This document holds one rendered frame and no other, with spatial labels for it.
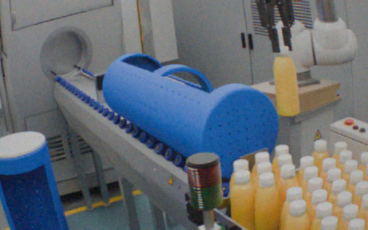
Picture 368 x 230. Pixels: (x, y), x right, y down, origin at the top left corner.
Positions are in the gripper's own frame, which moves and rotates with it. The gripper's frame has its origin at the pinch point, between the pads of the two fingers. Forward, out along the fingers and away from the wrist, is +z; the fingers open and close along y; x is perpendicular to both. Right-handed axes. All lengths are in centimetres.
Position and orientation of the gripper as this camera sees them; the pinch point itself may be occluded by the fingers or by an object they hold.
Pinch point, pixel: (281, 40)
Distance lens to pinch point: 146.5
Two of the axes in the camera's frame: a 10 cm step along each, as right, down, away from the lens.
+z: 1.3, 9.7, 2.2
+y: -8.9, 2.1, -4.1
